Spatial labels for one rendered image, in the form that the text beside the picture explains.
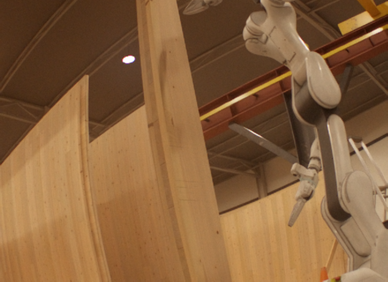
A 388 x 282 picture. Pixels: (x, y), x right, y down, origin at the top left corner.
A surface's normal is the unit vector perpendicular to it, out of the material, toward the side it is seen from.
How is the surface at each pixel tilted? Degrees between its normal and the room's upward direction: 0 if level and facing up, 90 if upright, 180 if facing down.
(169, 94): 90
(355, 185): 90
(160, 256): 90
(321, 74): 90
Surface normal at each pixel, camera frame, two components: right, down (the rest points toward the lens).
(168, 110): 0.65, -0.38
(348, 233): -0.74, 0.50
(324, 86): 0.20, -0.40
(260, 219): -0.67, -0.18
